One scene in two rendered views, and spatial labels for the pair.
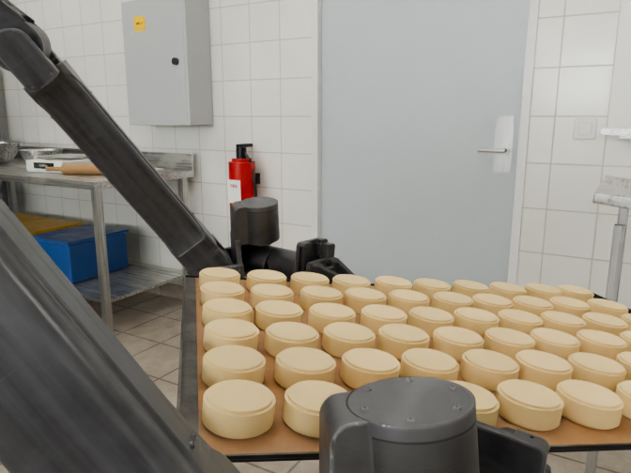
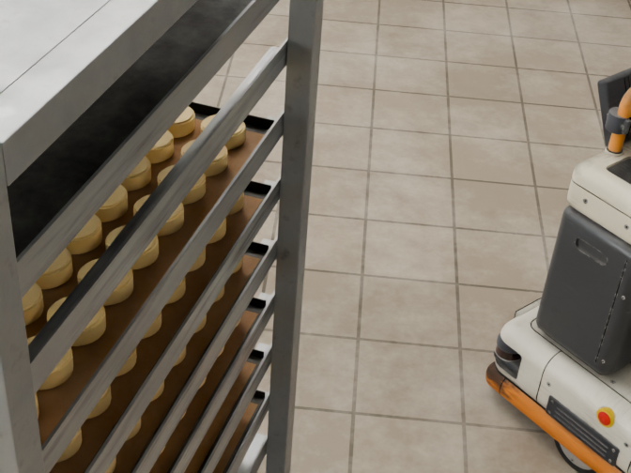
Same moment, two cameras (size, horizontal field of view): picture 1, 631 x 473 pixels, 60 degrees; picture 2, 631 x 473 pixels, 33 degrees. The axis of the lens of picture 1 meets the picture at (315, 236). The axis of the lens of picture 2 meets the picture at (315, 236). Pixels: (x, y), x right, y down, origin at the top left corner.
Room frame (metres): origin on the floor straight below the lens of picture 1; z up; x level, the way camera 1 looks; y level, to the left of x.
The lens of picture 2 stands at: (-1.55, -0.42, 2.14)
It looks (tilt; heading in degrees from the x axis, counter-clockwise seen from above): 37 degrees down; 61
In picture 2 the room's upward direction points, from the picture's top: 4 degrees clockwise
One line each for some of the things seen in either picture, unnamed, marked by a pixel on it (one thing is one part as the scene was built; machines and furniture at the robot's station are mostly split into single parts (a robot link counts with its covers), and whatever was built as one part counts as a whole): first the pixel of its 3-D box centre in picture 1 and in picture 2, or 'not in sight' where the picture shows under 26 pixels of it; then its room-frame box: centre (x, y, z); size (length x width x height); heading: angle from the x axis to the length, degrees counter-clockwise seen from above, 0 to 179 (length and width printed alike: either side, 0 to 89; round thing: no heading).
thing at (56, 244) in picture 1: (81, 251); not in sight; (3.35, 1.48, 0.36); 0.46 x 0.38 x 0.26; 151
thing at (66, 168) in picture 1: (95, 169); not in sight; (3.07, 1.23, 0.91); 0.56 x 0.06 x 0.06; 88
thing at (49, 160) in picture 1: (66, 162); not in sight; (3.33, 1.52, 0.92); 0.32 x 0.30 x 0.09; 156
